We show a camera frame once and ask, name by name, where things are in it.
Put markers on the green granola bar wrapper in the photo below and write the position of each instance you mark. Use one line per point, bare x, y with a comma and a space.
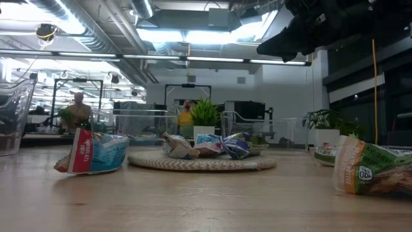
325, 158
373, 174
260, 149

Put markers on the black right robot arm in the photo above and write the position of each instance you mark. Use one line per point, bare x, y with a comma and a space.
354, 19

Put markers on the dark blue Chewy granola bar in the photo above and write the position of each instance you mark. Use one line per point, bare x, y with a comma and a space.
236, 148

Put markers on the light blue pink granola bar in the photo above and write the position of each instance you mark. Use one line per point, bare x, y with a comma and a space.
209, 145

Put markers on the grey white granola bar wrapper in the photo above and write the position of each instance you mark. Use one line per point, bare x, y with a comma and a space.
178, 148

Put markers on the blue granola bar red band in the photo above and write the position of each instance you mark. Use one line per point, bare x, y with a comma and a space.
106, 154

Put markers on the black computer monitor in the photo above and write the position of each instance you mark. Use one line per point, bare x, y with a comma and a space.
249, 111

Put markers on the clear plastic bin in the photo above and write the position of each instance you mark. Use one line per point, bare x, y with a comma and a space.
13, 129
305, 132
138, 111
235, 117

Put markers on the broad leaf plant white pot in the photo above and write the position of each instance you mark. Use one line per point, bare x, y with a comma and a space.
326, 137

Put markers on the spiky green plant white pot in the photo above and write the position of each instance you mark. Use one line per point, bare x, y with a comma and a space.
204, 114

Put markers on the person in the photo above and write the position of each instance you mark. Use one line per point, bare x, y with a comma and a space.
185, 117
78, 112

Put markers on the long overhead light bar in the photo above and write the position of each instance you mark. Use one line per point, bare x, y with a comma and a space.
154, 57

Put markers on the round woven beige mat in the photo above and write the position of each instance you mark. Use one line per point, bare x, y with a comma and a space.
199, 165

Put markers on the small green plant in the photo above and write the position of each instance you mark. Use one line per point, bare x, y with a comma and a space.
66, 114

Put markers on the black metal frame stand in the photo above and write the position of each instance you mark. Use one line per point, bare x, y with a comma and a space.
77, 80
188, 85

